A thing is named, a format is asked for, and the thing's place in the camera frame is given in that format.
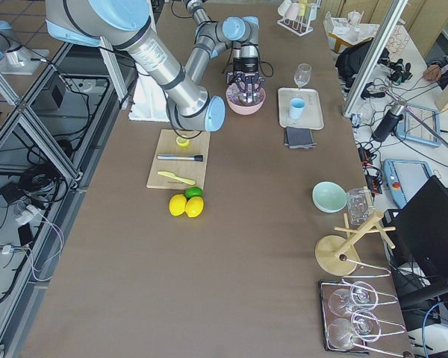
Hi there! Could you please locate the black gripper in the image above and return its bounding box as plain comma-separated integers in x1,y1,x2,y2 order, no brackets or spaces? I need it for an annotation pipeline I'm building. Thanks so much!
226,57,264,103

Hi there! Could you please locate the metal ice scoop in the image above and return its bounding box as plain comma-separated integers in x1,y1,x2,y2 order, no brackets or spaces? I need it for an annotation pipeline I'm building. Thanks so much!
237,91,258,107

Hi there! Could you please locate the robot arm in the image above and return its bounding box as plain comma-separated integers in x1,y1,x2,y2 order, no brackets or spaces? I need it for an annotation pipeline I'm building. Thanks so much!
185,1,264,92
46,1,264,132

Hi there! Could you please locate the pink bowl with ice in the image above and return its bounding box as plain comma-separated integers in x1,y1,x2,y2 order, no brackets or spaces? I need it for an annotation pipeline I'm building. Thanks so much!
225,84,266,116

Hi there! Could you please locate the blue plastic cup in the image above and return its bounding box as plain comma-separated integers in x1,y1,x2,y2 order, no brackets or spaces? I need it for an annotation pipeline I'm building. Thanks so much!
289,97,306,119

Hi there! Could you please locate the pink pastel cup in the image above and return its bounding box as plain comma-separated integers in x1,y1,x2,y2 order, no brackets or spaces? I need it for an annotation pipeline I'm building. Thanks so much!
284,2,301,21

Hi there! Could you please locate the clear wine glass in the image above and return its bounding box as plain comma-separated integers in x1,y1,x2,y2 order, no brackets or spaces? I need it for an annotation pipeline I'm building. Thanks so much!
293,63,312,90

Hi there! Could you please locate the beige serving tray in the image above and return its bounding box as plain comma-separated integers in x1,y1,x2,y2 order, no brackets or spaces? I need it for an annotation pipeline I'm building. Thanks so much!
278,87,324,130

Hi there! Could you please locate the grey folded cloth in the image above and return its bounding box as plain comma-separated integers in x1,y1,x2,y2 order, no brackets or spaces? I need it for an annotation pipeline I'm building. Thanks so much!
284,127,316,149

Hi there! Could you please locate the half lemon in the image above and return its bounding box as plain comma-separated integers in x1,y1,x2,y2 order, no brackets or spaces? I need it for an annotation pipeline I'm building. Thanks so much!
175,136,190,148

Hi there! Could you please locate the steel muddler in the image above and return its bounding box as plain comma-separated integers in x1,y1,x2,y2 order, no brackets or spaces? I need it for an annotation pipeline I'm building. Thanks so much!
156,154,204,163

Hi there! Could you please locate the bamboo cutting board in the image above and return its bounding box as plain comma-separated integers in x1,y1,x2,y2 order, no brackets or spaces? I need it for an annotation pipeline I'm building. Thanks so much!
146,129,211,189

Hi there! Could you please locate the yellow plastic knife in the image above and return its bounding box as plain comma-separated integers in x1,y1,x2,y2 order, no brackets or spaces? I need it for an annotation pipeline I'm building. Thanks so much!
157,171,196,186

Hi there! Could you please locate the green lime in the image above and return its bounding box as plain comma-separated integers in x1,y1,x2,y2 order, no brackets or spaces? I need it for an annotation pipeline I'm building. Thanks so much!
184,186,203,199

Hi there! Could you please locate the yellow lemon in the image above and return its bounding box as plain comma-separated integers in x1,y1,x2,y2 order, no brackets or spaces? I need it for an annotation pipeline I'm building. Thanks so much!
168,194,187,216
184,196,205,218

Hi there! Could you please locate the green ceramic bowl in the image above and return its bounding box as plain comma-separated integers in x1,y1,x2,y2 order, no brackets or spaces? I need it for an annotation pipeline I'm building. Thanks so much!
312,181,347,213

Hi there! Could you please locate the black water bottle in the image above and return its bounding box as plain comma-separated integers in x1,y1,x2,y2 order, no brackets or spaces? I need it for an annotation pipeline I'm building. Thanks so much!
371,102,405,142

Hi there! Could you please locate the clear glass mug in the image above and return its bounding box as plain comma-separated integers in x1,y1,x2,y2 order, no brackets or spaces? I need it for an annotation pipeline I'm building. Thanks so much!
346,187,373,225

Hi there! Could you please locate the blue teach pendant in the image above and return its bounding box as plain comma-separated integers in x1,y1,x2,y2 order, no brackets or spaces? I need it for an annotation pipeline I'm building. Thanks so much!
383,159,432,208
395,104,441,147

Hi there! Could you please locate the wooden glass tree stand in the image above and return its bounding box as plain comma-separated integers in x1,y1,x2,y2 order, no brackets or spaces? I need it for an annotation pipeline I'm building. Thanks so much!
314,209,396,277

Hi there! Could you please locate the black computer monitor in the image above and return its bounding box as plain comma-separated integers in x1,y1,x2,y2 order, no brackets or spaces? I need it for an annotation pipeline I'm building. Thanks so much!
383,176,448,309

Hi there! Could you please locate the black glass rack tray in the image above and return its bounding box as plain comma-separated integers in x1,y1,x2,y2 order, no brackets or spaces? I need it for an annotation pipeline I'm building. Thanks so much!
318,277,414,354

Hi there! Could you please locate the white wire cup rack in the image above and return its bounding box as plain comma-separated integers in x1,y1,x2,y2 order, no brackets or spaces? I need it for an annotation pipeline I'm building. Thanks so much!
277,0,321,37

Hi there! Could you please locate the aluminium frame post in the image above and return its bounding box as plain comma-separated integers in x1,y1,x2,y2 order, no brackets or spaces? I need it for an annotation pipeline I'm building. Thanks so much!
342,0,408,118

